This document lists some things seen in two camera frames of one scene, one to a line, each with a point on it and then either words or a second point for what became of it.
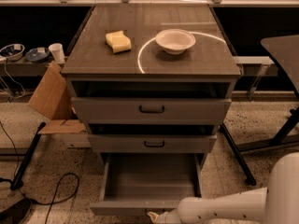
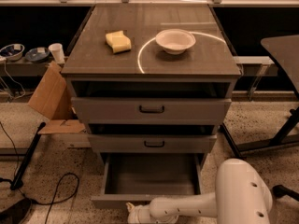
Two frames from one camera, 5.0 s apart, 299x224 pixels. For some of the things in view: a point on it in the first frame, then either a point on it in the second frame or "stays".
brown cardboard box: x=52 y=99 stays
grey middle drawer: x=151 y=144 stays
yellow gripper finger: x=153 y=217 -> x=130 y=206
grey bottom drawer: x=138 y=184 stays
